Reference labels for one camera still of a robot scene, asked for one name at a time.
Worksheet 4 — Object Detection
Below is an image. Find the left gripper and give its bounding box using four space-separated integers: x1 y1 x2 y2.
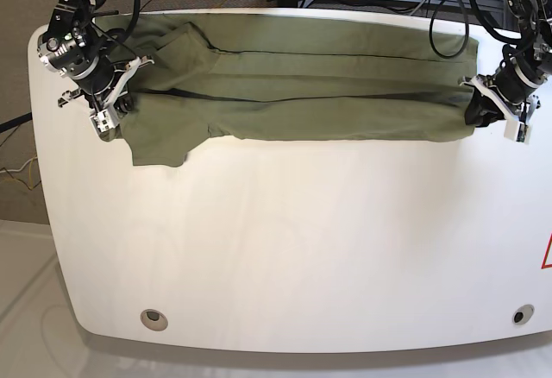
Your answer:
462 60 550 128

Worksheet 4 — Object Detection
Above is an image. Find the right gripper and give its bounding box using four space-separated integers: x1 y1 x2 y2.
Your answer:
57 56 154 114

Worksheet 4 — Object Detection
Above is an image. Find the olive green T-shirt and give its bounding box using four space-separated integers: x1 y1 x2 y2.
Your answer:
102 13 478 167

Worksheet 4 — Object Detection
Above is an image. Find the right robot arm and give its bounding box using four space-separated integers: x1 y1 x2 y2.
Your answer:
37 0 141 114

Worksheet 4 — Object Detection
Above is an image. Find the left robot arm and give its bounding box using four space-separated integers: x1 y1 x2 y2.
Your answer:
469 0 551 123

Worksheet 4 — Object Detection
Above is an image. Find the red triangle warning sticker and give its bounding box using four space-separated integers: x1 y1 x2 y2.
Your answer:
541 236 552 269

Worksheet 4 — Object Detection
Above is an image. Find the right table grommet hole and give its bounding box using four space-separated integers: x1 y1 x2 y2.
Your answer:
512 305 535 325

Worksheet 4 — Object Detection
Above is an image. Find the table grommet hole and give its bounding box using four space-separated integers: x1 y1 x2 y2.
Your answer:
512 305 535 325
140 309 168 331

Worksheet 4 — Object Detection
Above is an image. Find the left table grommet hole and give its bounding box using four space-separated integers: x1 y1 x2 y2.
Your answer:
140 309 168 331

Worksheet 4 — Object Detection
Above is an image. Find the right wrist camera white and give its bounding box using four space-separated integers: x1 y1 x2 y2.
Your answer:
90 108 119 135

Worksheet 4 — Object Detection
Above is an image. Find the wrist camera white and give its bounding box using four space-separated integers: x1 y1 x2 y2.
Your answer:
504 120 532 144
90 108 119 135

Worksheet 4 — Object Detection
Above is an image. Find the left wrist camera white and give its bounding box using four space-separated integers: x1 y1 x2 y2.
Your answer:
504 120 532 144

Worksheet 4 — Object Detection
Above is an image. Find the yellow cable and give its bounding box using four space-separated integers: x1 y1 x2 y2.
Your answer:
0 157 42 193

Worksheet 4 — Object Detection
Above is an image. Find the black looped cable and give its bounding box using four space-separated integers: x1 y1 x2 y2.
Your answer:
429 0 471 59

